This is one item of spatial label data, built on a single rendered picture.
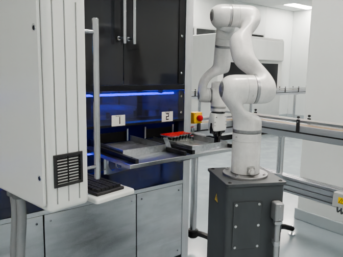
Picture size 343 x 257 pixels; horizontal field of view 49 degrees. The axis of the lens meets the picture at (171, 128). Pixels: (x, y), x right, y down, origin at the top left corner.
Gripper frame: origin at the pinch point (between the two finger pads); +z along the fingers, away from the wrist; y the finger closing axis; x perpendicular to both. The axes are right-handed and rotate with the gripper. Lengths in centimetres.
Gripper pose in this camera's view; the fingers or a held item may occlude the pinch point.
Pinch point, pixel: (217, 139)
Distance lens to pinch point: 208.5
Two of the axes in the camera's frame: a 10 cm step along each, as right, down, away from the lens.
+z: -0.2, 9.9, 1.6
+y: -7.8, 0.8, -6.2
